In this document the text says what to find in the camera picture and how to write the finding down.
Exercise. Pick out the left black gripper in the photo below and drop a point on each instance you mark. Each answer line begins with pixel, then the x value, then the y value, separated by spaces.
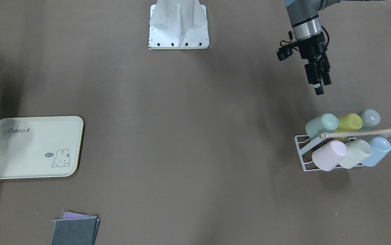
pixel 313 48

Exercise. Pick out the white rabbit tray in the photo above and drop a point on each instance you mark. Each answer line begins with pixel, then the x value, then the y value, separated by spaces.
pixel 34 147

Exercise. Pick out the green cup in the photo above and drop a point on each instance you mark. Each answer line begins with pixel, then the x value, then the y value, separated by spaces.
pixel 324 123

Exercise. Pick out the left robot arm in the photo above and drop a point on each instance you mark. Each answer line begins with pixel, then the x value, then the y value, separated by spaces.
pixel 304 18

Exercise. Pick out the yellow cup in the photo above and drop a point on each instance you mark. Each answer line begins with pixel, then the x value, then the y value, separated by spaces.
pixel 351 122

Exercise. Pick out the grey cup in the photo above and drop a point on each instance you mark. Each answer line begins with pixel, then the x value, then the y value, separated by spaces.
pixel 370 119

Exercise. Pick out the pink cup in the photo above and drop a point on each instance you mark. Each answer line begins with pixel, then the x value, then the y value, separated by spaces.
pixel 329 155

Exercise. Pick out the pale white-green cup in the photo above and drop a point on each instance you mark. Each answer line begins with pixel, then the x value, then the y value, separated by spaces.
pixel 358 151

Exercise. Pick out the light blue cup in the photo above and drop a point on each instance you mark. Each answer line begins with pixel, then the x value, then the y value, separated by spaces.
pixel 380 148

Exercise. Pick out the purple cloth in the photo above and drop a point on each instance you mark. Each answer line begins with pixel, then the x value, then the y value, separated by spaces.
pixel 68 214

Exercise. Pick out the grey folded cloth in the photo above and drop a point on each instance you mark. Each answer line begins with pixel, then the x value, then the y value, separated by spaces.
pixel 75 231

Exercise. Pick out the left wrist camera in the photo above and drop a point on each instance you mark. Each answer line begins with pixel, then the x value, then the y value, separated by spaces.
pixel 286 47

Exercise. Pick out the wooden rack handle rod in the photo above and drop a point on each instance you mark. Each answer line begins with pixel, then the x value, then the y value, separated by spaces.
pixel 355 133

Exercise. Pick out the white wire cup rack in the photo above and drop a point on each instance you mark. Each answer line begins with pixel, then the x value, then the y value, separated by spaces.
pixel 306 146

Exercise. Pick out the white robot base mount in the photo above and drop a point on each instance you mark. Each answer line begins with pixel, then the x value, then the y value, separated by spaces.
pixel 178 25

